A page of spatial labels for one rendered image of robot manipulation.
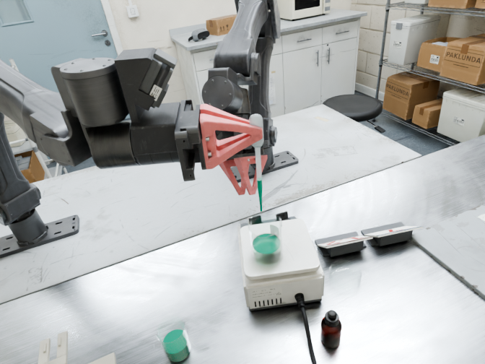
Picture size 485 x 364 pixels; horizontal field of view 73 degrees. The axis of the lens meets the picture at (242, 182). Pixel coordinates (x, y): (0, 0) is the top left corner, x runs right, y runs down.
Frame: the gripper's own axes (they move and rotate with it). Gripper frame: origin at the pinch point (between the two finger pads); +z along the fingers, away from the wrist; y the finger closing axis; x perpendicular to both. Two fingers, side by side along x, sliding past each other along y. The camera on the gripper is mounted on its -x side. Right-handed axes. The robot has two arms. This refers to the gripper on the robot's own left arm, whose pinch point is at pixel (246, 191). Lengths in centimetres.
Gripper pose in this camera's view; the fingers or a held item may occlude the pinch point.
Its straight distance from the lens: 64.7
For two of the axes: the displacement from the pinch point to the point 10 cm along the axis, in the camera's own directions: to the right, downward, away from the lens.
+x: 8.0, -1.3, 5.9
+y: 5.9, -0.4, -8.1
